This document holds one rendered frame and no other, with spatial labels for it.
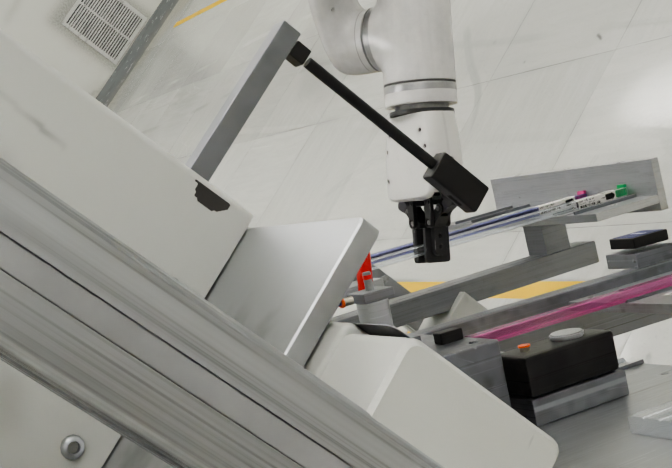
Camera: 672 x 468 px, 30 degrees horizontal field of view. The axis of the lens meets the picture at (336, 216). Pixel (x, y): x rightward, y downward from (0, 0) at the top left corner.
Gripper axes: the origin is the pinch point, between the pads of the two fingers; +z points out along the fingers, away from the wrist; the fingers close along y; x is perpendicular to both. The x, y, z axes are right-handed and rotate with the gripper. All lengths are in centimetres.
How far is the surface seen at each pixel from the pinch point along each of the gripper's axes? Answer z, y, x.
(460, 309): 8.4, -8.0, 8.6
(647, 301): 6.6, 29.9, 5.1
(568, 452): 12, 63, -31
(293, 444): 4, 91, -62
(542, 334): 9.8, 18.7, 0.8
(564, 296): 6.1, 18.7, 4.0
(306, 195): -18, -291, 130
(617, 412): 11, 59, -24
